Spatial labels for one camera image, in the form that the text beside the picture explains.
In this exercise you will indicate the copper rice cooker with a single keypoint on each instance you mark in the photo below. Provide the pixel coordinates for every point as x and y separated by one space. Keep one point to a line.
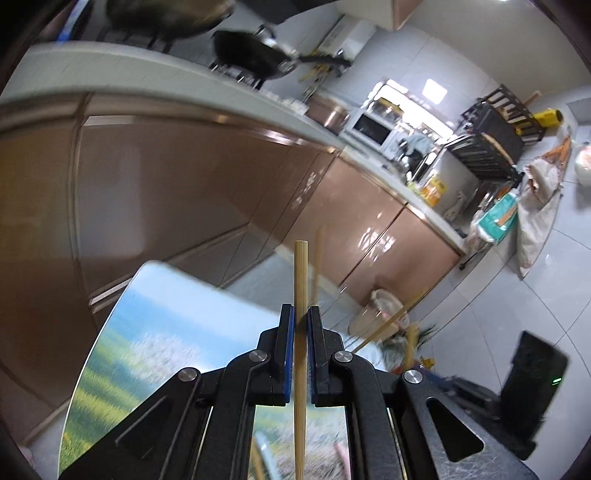
330 115

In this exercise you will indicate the white kitchen countertop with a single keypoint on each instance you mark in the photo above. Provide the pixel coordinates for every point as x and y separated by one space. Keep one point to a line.
115 74

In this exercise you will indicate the white water heater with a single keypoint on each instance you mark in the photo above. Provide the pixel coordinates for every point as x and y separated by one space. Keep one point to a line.
351 37

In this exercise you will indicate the white microwave oven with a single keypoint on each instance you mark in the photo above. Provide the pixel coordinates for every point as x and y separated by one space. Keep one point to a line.
369 129

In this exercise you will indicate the bamboo chopstick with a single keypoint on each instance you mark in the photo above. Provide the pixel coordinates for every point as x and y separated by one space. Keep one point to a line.
257 461
318 258
301 277
392 318

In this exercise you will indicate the beige trash bin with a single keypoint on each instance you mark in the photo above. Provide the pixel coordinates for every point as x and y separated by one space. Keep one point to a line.
378 314

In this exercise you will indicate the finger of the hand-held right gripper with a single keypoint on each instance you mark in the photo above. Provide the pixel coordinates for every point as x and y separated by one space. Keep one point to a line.
475 392

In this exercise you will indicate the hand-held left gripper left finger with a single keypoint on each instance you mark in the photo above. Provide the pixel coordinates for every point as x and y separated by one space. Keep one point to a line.
288 350

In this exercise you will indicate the copper upper cabinet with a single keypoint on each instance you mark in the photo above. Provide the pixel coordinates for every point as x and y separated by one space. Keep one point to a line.
408 11

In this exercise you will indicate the white sack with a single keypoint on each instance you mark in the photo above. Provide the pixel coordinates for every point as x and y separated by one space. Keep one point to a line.
535 221

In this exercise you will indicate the glass pot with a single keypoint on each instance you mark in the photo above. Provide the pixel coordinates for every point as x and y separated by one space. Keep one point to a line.
385 108

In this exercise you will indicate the bronze wok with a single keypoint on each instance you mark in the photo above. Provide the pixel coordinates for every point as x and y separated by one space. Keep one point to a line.
175 18

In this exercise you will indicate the copper base cabinets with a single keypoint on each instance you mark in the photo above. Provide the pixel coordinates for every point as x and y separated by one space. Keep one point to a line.
161 184

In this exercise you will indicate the black wok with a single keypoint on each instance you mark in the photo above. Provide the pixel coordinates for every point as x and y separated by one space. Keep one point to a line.
249 50

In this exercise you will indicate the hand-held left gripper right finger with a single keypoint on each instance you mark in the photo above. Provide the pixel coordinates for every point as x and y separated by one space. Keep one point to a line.
313 350

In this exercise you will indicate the yellow roll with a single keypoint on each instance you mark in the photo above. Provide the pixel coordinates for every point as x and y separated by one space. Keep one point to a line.
547 119

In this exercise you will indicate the black dish rack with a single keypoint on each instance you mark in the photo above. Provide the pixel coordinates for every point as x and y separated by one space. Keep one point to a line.
485 138

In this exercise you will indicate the teal bag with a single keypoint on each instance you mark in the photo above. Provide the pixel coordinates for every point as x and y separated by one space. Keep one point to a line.
496 217

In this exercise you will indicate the blue towel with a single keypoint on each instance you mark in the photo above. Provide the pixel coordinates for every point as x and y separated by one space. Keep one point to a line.
415 145

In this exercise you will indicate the yellow box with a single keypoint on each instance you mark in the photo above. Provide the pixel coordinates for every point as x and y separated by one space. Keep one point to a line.
434 189

